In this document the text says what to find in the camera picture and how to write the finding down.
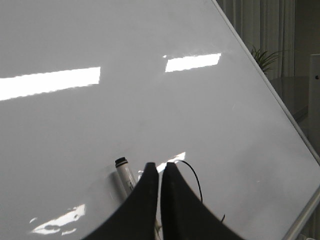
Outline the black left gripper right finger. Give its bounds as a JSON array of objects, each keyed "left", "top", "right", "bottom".
[{"left": 160, "top": 162, "right": 242, "bottom": 240}]

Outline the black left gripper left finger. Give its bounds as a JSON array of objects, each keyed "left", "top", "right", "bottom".
[{"left": 84, "top": 162, "right": 159, "bottom": 240}]

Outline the white black dry-erase marker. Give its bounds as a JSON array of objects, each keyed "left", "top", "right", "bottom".
[{"left": 115, "top": 157, "right": 137, "bottom": 197}]

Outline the white whiteboard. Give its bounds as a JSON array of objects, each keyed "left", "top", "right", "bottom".
[{"left": 0, "top": 0, "right": 320, "bottom": 240}]

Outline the green potted plant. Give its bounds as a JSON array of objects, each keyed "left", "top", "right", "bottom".
[{"left": 250, "top": 45, "right": 282, "bottom": 75}]

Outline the grey curtain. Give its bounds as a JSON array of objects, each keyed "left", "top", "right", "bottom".
[{"left": 217, "top": 0, "right": 297, "bottom": 80}]

